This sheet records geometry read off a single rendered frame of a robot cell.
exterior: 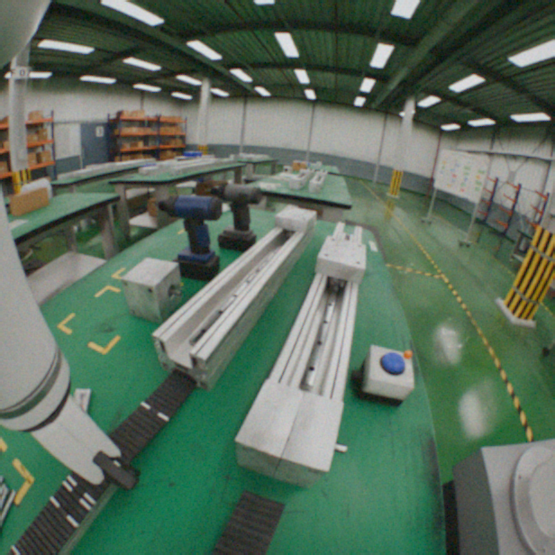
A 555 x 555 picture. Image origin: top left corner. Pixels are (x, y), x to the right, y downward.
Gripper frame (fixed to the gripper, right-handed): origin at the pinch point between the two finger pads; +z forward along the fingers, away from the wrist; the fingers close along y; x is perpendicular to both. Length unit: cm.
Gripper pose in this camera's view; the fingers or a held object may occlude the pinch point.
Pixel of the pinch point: (104, 459)
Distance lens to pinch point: 36.1
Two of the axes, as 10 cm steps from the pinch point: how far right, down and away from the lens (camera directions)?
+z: -1.0, 8.6, 5.0
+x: 3.3, -4.5, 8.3
